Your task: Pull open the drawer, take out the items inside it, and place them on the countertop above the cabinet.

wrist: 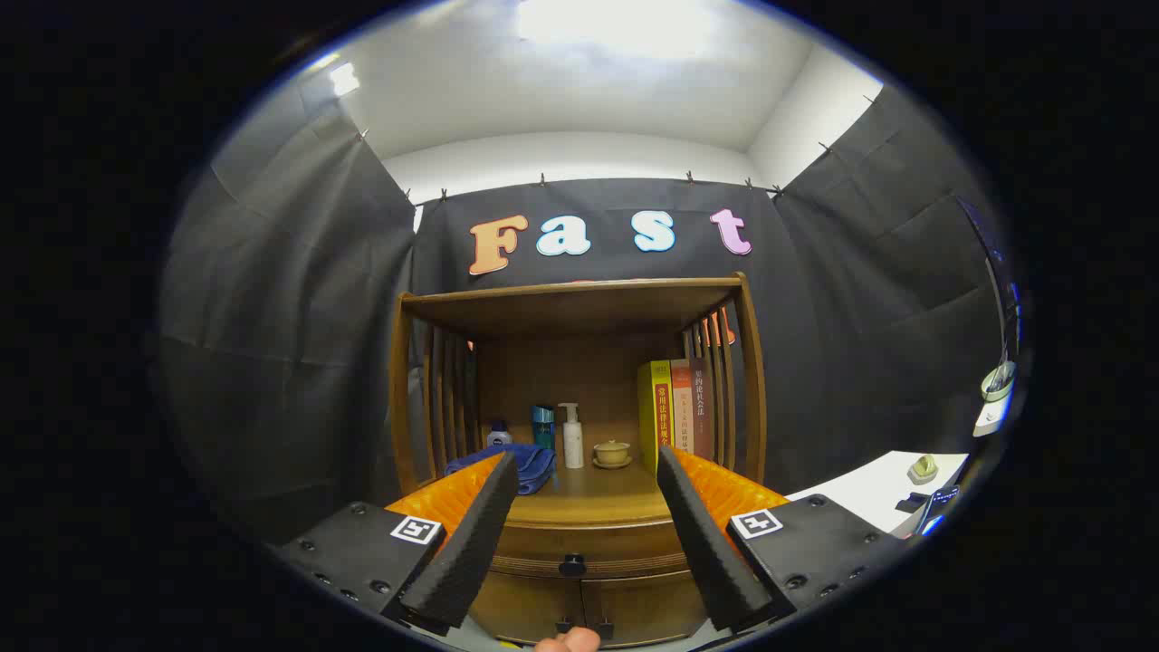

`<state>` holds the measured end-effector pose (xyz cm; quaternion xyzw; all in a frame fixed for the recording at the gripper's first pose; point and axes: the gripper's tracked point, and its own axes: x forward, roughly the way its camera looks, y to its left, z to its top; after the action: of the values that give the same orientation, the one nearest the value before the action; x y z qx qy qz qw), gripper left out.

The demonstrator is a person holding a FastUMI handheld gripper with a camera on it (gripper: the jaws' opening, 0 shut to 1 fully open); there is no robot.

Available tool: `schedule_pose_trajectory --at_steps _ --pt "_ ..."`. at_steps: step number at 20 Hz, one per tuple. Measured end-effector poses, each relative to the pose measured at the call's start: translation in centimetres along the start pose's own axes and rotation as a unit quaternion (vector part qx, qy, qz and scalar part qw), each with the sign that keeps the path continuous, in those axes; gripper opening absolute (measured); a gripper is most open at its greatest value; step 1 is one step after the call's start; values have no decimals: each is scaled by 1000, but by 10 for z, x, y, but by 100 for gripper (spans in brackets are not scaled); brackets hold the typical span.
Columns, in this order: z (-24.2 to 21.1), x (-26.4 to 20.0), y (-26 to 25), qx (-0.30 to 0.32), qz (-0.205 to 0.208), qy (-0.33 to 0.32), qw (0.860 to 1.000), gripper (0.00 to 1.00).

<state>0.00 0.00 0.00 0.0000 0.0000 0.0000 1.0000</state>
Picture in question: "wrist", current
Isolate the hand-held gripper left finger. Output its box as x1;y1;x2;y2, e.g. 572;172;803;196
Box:
272;450;522;635

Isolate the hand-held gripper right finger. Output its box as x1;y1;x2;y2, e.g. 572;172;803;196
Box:
656;444;906;635

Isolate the wooden drawer with black knob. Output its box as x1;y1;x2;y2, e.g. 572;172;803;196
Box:
489;521;694;580

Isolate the wooden cabinet door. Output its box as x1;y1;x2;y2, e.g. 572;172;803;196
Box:
471;572;585;644
579;572;707;646

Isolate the wooden countertop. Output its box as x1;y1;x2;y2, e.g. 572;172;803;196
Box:
503;444;675;528

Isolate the white side cabinet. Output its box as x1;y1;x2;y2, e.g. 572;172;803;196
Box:
786;450;970;535

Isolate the wooden cabinet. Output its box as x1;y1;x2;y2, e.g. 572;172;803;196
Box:
389;272;769;648

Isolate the blue folded towel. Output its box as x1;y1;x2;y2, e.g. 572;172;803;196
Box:
444;442;558;496

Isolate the white pump bottle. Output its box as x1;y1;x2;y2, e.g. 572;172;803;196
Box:
558;402;585;469

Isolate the brown book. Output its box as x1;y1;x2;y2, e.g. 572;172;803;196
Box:
690;356;716;461

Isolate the orange cream book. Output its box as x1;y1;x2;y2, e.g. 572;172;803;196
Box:
670;359;696;458

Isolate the yellow book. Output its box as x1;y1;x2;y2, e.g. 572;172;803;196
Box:
637;360;675;476

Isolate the black handheld device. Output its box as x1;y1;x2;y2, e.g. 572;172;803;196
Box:
915;484;961;535

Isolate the large ceiling light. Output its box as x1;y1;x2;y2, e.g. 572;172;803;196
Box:
516;0;725;55

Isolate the white green wall fixture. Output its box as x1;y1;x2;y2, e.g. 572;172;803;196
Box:
973;360;1017;438

